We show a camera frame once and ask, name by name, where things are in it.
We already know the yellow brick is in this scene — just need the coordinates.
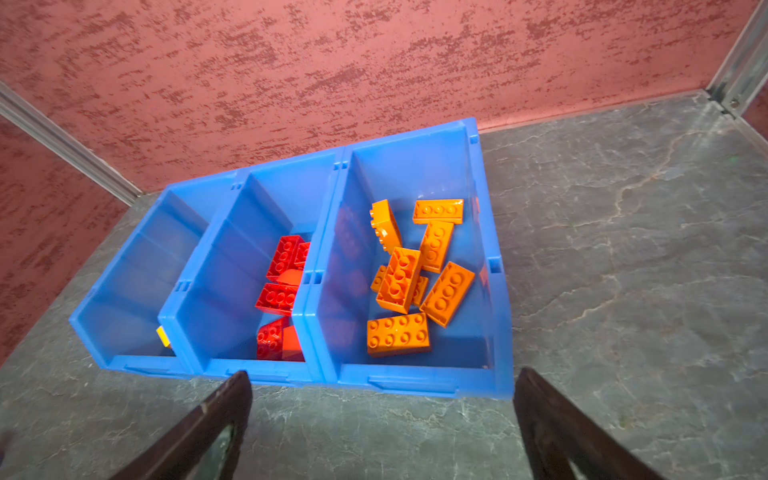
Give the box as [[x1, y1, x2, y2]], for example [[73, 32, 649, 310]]
[[156, 326, 171, 348]]

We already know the red arched brick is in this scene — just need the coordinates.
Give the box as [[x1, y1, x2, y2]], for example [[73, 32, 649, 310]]
[[257, 317, 290, 361]]

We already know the orange diagonal brick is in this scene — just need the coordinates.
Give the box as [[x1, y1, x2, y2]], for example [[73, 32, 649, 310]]
[[370, 200, 402, 254]]

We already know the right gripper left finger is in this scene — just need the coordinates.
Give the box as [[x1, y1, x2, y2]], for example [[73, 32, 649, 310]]
[[113, 371, 253, 479]]

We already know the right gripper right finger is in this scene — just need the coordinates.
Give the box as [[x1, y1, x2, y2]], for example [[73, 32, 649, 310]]
[[513, 367, 661, 479]]

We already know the red square brick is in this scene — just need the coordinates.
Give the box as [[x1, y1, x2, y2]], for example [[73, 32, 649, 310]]
[[275, 269, 303, 286], [281, 326, 305, 362]]

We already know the red long brick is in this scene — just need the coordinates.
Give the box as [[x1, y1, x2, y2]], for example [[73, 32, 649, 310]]
[[255, 283, 299, 316]]

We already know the red square brick top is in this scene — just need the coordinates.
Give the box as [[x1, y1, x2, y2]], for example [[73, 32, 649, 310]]
[[281, 326, 305, 362]]

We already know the blue three-compartment bin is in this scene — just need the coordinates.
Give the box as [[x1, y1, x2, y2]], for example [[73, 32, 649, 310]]
[[70, 118, 514, 399]]

